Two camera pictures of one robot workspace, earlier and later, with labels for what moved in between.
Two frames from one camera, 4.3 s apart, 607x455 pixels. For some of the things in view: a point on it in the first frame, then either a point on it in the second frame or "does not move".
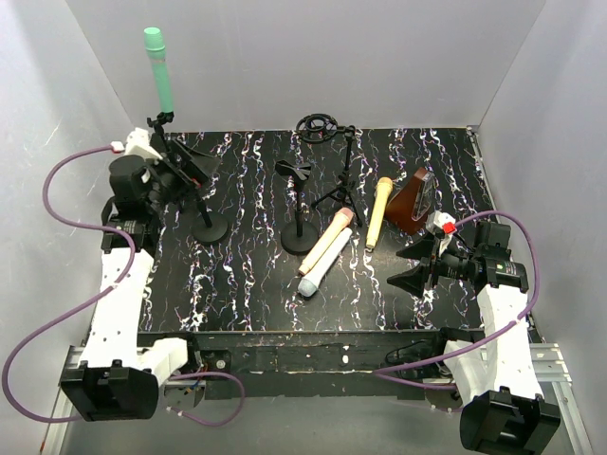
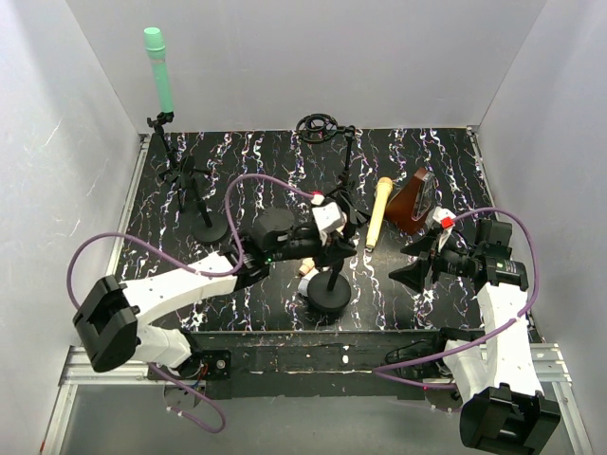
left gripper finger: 203,165 → 335,252
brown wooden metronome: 408,209 does not move
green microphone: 156,46 does not move
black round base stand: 298,238 → 324,300
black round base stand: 211,227 does not move
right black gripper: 434,262 does not move
